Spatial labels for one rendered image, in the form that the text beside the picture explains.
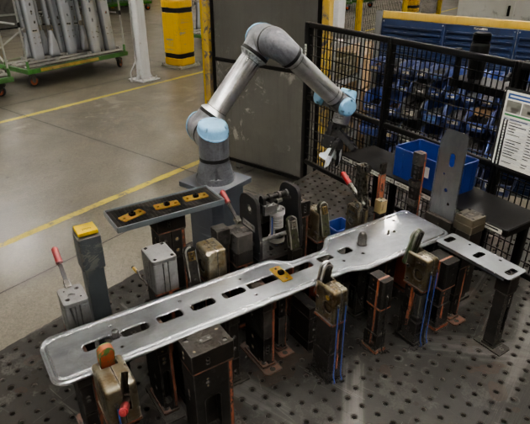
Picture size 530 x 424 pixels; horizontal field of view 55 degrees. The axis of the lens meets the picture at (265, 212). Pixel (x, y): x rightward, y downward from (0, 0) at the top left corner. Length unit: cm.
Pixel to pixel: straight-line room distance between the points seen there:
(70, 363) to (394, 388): 96
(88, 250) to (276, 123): 292
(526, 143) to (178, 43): 773
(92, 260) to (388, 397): 99
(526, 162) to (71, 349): 167
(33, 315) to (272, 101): 240
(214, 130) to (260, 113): 252
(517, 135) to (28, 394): 190
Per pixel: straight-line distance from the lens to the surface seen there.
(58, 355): 144
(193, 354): 132
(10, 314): 341
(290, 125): 426
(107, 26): 961
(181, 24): 931
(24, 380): 186
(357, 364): 178
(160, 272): 154
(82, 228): 164
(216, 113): 205
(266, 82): 431
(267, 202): 171
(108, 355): 127
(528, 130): 212
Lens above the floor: 192
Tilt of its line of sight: 27 degrees down
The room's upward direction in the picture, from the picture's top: straight up
